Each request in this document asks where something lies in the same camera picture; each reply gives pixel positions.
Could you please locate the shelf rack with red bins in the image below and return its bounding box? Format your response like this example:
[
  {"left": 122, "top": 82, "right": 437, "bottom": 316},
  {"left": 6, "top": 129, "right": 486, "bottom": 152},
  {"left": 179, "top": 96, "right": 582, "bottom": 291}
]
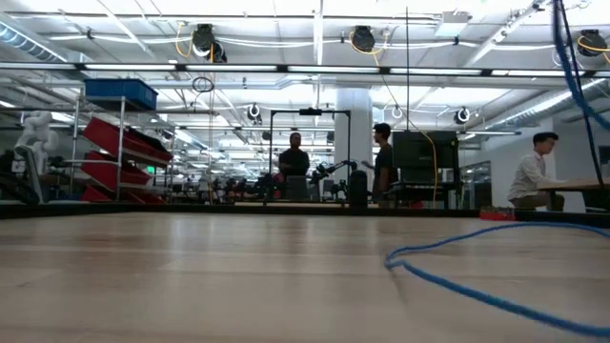
[{"left": 71, "top": 94, "right": 176, "bottom": 206}]

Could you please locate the blue plastic bin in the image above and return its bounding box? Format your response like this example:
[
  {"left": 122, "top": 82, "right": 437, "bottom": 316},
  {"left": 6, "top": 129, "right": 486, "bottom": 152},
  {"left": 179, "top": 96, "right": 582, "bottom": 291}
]
[{"left": 84, "top": 78, "right": 159, "bottom": 112}]

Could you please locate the silver ventilation duct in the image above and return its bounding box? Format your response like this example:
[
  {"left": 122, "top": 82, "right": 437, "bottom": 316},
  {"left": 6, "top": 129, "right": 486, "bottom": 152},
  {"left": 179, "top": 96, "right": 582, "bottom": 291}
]
[{"left": 0, "top": 21, "right": 68, "bottom": 63}]

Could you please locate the wooden desk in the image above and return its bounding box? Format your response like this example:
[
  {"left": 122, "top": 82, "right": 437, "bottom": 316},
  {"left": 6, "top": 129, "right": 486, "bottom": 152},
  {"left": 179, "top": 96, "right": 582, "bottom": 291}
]
[{"left": 537, "top": 178, "right": 610, "bottom": 212}]

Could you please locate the small red block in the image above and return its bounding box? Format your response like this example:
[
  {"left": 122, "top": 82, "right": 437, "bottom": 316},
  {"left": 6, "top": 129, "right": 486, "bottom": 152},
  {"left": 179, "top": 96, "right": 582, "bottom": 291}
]
[{"left": 478, "top": 207, "right": 518, "bottom": 222}]

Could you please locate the black equipment cabinet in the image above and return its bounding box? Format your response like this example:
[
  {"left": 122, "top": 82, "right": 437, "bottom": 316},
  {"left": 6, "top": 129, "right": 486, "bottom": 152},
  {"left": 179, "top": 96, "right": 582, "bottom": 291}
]
[{"left": 391, "top": 130, "right": 460, "bottom": 211}]

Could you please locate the long ceiling light strip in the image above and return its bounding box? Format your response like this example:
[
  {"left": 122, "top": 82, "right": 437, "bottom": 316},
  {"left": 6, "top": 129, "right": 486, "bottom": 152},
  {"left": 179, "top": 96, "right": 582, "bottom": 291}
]
[{"left": 0, "top": 61, "right": 610, "bottom": 79}]

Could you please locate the blue cord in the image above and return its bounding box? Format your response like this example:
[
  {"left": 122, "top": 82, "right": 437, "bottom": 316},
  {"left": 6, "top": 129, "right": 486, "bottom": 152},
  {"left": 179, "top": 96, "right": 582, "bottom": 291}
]
[{"left": 383, "top": 0, "right": 610, "bottom": 338}]

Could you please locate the person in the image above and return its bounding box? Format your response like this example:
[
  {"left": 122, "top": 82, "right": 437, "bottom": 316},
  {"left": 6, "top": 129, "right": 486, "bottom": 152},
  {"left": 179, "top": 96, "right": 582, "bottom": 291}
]
[
  {"left": 507, "top": 131, "right": 566, "bottom": 212},
  {"left": 361, "top": 122, "right": 397, "bottom": 209},
  {"left": 277, "top": 131, "right": 311, "bottom": 201}
]

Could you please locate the black gantry frame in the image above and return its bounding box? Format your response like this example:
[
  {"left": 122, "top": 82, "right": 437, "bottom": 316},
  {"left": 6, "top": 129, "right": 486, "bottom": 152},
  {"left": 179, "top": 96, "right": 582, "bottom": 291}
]
[{"left": 268, "top": 108, "right": 353, "bottom": 204}]

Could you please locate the white pillar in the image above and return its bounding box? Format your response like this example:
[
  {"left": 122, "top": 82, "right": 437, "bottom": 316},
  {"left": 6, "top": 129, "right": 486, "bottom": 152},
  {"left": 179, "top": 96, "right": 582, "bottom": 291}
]
[{"left": 334, "top": 87, "right": 375, "bottom": 201}]

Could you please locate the black diagonal cable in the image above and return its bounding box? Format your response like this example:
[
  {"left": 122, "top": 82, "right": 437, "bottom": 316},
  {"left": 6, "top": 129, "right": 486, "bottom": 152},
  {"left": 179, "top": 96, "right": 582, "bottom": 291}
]
[{"left": 558, "top": 0, "right": 606, "bottom": 190}]

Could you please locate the office chair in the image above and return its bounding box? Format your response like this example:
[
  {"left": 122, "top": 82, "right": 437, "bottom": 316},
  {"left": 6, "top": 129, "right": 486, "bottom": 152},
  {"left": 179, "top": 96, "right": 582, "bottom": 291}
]
[{"left": 12, "top": 145, "right": 47, "bottom": 205}]

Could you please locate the black ceiling cable reel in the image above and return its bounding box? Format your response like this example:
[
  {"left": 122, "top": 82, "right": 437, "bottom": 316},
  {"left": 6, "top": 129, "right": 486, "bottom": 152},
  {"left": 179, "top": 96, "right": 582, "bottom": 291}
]
[
  {"left": 193, "top": 23, "right": 228, "bottom": 64},
  {"left": 350, "top": 26, "right": 377, "bottom": 53},
  {"left": 577, "top": 29, "right": 609, "bottom": 58}
]

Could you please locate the yellow hanging cable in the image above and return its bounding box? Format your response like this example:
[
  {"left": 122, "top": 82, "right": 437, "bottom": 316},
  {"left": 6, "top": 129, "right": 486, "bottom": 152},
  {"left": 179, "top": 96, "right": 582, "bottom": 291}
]
[{"left": 421, "top": 131, "right": 438, "bottom": 204}]

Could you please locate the black cylinder stand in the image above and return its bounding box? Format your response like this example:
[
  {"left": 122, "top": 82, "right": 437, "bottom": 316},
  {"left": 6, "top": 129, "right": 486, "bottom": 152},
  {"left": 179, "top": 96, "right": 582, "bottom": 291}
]
[{"left": 347, "top": 170, "right": 372, "bottom": 211}]

